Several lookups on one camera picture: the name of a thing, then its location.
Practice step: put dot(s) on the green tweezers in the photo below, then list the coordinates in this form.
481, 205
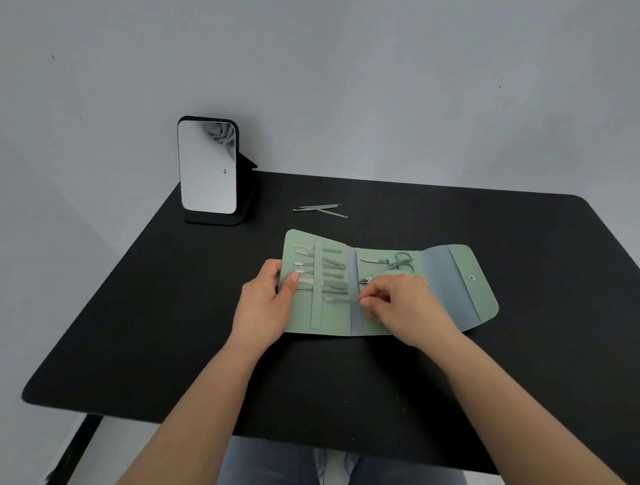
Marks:
317, 207

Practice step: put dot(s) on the green folding manicure case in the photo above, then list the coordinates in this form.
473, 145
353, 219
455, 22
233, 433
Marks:
450, 285

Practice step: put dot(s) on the person's leg in jeans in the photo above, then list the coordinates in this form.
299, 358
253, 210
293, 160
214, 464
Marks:
270, 464
405, 472

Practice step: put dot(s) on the person's left hand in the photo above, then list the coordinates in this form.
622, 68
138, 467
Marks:
260, 310

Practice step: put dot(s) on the person's right hand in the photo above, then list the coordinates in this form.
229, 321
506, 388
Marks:
415, 312

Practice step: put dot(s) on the person's right leg in jeans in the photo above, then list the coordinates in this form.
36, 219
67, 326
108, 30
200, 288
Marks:
405, 472

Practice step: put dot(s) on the black-framed standing mirror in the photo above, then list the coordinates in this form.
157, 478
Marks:
207, 167

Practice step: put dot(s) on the black table leg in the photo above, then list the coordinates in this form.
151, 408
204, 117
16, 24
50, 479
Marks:
75, 449

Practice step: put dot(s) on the person's left thumb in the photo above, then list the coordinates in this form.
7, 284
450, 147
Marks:
293, 290

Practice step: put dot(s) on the thin green ear pick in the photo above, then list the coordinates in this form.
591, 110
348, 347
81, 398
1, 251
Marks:
332, 213

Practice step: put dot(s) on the person's left leg in jeans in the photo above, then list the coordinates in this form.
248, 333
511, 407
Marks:
270, 464

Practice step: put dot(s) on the person's right thumb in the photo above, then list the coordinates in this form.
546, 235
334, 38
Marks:
375, 309

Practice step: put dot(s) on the row of green manicure tools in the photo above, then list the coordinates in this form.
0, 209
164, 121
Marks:
320, 272

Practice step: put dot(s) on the person's left forearm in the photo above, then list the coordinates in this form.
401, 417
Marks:
200, 419

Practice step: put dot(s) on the person's right forearm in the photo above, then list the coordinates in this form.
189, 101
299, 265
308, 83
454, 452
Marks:
520, 414

